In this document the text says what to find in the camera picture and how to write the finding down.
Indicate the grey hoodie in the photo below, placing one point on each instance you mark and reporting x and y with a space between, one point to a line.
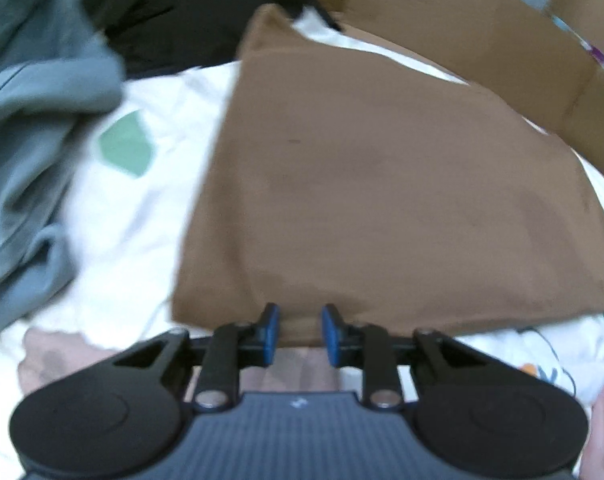
26 135

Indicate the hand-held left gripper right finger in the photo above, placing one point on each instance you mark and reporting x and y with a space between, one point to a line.
332 335

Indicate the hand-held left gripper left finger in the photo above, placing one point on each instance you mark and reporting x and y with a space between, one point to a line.
271 332

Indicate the black cloth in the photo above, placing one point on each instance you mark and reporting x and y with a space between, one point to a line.
191 20

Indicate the cream bear printed blanket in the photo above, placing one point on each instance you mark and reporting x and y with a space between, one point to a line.
146 210

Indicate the folded cardboard sheet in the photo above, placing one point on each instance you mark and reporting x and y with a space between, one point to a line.
457 25

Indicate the brown printed t-shirt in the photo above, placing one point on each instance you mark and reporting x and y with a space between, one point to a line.
382 185

